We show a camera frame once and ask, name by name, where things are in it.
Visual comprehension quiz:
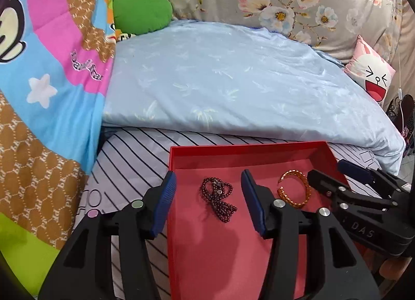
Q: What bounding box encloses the white charger cable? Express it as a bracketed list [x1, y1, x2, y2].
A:
[392, 0, 408, 132]

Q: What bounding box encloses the dark purple beaded bracelet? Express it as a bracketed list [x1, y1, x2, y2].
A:
[200, 177, 239, 223]

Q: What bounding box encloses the green pillow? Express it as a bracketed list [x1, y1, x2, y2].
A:
[112, 0, 173, 35]

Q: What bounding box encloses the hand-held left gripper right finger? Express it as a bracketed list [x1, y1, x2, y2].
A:
[240, 169, 381, 300]

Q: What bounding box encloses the colourful cartoon blanket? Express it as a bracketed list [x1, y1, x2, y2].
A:
[0, 0, 120, 297]

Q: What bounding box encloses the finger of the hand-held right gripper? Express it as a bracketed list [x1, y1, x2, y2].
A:
[337, 159, 412, 197]
[307, 169, 401, 220]

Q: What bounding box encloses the red cardboard box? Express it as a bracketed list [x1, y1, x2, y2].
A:
[167, 141, 354, 300]

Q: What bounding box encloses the pink bunny cushion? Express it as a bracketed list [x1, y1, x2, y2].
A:
[344, 35, 397, 104]

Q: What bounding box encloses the dark metal chair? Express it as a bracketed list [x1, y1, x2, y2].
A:
[387, 94, 415, 158]

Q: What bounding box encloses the light blue quilt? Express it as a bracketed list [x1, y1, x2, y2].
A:
[101, 20, 406, 176]

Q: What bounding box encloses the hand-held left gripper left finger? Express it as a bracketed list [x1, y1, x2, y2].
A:
[39, 170, 177, 300]

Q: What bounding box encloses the gold chain bangle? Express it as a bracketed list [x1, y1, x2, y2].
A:
[277, 169, 312, 209]

